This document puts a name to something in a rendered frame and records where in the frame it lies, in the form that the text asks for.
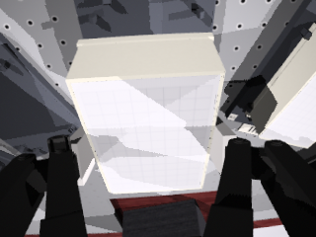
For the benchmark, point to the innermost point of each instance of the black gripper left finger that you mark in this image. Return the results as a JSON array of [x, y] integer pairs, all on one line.
[[25, 179]]

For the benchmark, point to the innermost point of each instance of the white rectangular block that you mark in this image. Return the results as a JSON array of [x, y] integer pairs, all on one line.
[[286, 108], [148, 105]]

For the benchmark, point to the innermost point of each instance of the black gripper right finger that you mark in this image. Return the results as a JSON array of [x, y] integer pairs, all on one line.
[[288, 180]]

